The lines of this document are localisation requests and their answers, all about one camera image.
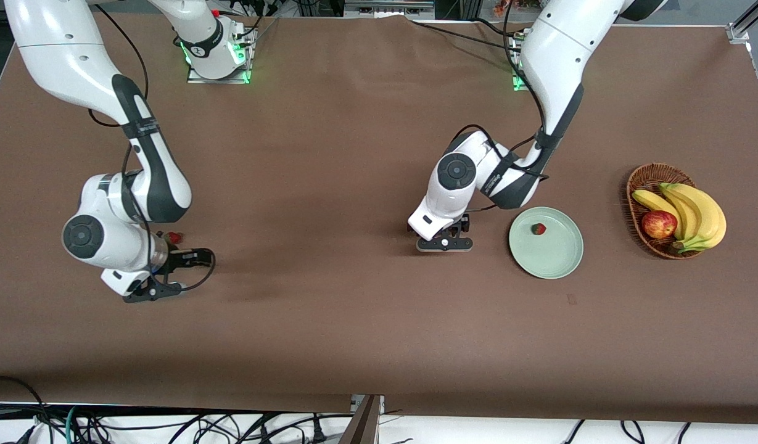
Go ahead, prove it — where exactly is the red apple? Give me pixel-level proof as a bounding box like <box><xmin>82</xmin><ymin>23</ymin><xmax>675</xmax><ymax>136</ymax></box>
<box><xmin>641</xmin><ymin>210</ymin><xmax>678</xmax><ymax>240</ymax></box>

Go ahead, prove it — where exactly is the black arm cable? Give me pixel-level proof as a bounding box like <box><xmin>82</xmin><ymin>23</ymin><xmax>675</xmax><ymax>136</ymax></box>
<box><xmin>86</xmin><ymin>3</ymin><xmax>217</xmax><ymax>292</ymax></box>
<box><xmin>453</xmin><ymin>0</ymin><xmax>551</xmax><ymax>214</ymax></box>

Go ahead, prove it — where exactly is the aluminium frame profile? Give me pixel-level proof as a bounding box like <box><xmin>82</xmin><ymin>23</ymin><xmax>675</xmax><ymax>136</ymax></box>
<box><xmin>727</xmin><ymin>0</ymin><xmax>758</xmax><ymax>45</ymax></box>

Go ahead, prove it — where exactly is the grey metal device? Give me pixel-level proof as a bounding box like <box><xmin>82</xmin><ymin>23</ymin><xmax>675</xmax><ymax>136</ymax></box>
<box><xmin>344</xmin><ymin>0</ymin><xmax>436</xmax><ymax>20</ymax></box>

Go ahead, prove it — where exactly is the long black table cable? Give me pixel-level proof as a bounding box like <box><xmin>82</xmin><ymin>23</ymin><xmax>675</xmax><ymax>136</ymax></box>
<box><xmin>410</xmin><ymin>21</ymin><xmax>522</xmax><ymax>52</ymax></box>

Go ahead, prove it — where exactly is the colourful background object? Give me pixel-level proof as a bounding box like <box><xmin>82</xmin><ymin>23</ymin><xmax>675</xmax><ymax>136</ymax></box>
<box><xmin>492</xmin><ymin>0</ymin><xmax>530</xmax><ymax>19</ymax></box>

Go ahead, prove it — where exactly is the thick black looped cable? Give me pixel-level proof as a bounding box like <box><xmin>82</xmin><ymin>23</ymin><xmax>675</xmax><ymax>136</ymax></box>
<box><xmin>0</xmin><ymin>375</ymin><xmax>54</xmax><ymax>444</ymax></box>

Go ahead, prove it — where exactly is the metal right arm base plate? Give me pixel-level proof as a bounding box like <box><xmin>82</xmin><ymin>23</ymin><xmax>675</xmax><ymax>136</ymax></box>
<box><xmin>187</xmin><ymin>28</ymin><xmax>252</xmax><ymax>84</ymax></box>

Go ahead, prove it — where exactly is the light green round plate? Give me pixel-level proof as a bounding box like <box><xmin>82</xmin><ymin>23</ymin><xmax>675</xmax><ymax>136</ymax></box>
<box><xmin>508</xmin><ymin>207</ymin><xmax>584</xmax><ymax>280</ymax></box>

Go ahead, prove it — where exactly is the short black table cable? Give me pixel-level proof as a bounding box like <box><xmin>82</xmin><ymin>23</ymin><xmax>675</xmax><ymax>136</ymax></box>
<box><xmin>474</xmin><ymin>17</ymin><xmax>521</xmax><ymax>36</ymax></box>

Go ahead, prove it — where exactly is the grey cable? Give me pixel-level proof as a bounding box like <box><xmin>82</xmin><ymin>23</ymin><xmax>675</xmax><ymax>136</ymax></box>
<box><xmin>249</xmin><ymin>17</ymin><xmax>281</xmax><ymax>47</ymax></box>

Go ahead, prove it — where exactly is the black cable with plug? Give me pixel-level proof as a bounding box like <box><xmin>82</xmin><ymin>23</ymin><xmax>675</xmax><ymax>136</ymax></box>
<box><xmin>303</xmin><ymin>414</ymin><xmax>331</xmax><ymax>444</ymax></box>

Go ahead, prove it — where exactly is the yellow banana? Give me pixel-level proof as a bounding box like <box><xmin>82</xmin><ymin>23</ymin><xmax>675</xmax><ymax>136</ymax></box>
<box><xmin>632</xmin><ymin>189</ymin><xmax>683</xmax><ymax>240</ymax></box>
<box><xmin>662</xmin><ymin>183</ymin><xmax>727</xmax><ymax>254</ymax></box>
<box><xmin>659</xmin><ymin>183</ymin><xmax>701</xmax><ymax>241</ymax></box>

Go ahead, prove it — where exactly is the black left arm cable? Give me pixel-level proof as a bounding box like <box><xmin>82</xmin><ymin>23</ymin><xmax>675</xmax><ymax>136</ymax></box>
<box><xmin>453</xmin><ymin>0</ymin><xmax>551</xmax><ymax>214</ymax></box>

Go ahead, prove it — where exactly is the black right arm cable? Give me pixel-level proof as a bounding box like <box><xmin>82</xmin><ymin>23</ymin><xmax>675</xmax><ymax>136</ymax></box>
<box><xmin>86</xmin><ymin>3</ymin><xmax>217</xmax><ymax>292</ymax></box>

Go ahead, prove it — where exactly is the metal frame profile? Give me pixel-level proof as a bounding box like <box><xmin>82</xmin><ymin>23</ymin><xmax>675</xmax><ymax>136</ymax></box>
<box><xmin>337</xmin><ymin>393</ymin><xmax>385</xmax><ymax>444</ymax></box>

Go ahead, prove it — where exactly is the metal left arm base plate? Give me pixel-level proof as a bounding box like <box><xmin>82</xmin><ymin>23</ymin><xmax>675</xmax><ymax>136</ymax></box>
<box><xmin>511</xmin><ymin>36</ymin><xmax>532</xmax><ymax>93</ymax></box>

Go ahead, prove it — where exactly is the brown table cover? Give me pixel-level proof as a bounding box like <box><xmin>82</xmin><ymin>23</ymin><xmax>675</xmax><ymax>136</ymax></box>
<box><xmin>0</xmin><ymin>11</ymin><xmax>758</xmax><ymax>426</ymax></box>

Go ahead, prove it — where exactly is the brown wicker basket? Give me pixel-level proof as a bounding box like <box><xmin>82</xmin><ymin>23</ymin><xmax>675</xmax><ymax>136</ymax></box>
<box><xmin>626</xmin><ymin>163</ymin><xmax>704</xmax><ymax>260</ymax></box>

